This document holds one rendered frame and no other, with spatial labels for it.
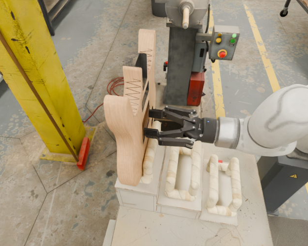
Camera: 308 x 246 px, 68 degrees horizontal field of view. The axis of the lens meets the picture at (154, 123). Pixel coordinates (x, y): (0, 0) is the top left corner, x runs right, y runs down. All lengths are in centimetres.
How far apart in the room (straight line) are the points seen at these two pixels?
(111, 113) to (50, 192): 178
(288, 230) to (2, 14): 230
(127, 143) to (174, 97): 161
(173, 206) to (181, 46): 126
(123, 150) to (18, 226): 167
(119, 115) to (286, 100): 32
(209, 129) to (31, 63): 121
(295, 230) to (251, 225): 118
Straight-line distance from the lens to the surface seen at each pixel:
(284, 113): 50
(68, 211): 205
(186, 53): 184
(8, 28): 150
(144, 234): 93
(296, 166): 153
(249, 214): 102
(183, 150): 94
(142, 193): 80
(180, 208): 87
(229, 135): 65
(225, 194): 100
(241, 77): 316
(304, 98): 51
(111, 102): 43
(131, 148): 56
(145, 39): 67
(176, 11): 153
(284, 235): 212
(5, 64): 169
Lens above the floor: 183
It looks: 49 degrees down
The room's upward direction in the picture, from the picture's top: straight up
